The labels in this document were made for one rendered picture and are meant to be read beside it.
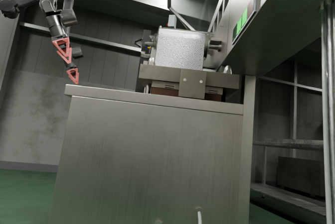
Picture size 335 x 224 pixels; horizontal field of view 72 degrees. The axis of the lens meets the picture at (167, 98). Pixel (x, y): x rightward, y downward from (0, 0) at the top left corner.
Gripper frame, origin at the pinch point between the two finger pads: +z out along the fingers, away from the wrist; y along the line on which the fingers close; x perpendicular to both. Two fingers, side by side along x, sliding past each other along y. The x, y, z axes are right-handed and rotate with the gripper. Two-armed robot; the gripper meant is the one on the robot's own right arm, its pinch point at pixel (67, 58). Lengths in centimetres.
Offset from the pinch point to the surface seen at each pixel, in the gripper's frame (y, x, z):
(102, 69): 326, -51, -67
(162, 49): -2.6, -43.5, 9.1
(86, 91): -20.0, -2.0, 20.3
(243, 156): -4, -63, 75
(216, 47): -6, -71, 18
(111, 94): -22.7, -9.6, 24.7
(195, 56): -7, -56, 19
